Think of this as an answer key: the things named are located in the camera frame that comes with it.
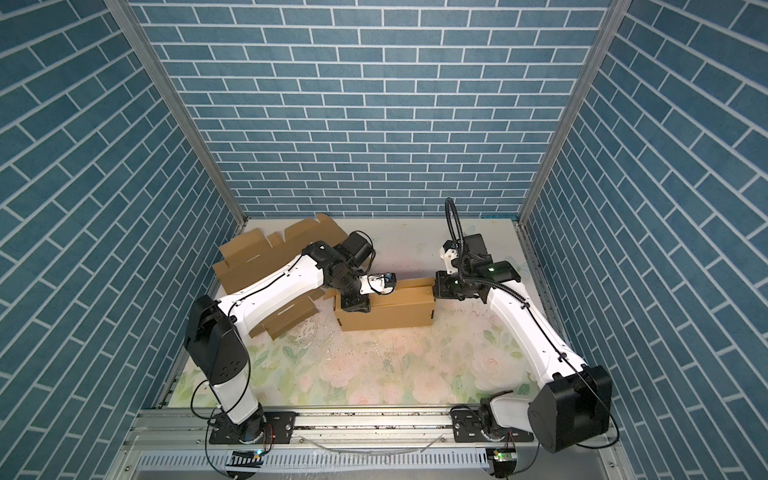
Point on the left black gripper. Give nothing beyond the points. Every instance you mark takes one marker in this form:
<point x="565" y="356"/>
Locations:
<point x="357" y="304"/>

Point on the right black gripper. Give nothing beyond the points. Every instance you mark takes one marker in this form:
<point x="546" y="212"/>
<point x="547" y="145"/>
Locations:
<point x="440" y="287"/>

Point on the cardboard box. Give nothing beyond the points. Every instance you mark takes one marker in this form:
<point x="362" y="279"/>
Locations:
<point x="412" y="304"/>
<point x="253" y="259"/>

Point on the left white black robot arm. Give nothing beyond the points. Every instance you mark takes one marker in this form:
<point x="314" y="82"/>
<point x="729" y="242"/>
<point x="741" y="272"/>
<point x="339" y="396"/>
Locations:
<point x="216" y="329"/>

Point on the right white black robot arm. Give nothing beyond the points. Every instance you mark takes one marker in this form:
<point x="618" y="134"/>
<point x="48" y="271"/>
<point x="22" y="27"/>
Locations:
<point x="573" y="402"/>

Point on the right green circuit board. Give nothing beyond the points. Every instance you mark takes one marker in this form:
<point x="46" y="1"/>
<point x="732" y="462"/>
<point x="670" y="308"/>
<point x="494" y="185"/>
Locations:
<point x="502" y="456"/>

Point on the green circuit board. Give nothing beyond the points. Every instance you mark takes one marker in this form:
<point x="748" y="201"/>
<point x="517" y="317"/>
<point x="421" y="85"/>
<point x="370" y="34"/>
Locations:
<point x="502" y="456"/>
<point x="253" y="459"/>

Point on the left green circuit board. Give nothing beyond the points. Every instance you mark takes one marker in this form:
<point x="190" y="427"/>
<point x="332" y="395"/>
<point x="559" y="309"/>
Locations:
<point x="253" y="459"/>

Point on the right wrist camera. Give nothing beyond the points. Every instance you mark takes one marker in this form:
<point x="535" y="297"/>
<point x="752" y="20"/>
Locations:
<point x="450" y="256"/>

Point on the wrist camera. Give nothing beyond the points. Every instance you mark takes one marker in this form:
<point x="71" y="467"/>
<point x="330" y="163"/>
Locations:
<point x="450" y="256"/>
<point x="379" y="284"/>

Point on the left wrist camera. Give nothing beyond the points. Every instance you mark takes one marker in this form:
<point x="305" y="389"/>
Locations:
<point x="379" y="284"/>

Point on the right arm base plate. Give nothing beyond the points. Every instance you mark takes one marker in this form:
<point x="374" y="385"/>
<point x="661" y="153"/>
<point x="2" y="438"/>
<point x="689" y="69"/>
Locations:
<point x="475" y="425"/>

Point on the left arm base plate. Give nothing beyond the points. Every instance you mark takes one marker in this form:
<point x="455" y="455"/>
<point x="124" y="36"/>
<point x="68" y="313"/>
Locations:
<point x="267" y="428"/>

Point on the right aluminium corner post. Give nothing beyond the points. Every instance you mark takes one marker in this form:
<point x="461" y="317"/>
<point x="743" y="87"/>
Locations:
<point x="596" y="55"/>

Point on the aluminium corner post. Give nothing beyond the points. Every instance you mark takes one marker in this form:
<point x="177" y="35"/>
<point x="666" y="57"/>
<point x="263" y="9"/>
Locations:
<point x="129" y="25"/>
<point x="596" y="55"/>

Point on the aluminium mounting rail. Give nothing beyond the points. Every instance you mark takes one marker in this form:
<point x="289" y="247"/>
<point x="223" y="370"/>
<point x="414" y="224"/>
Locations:
<point x="356" y="442"/>

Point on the left aluminium corner post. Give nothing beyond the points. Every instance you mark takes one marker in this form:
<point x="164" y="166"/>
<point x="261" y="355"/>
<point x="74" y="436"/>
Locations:
<point x="129" y="25"/>

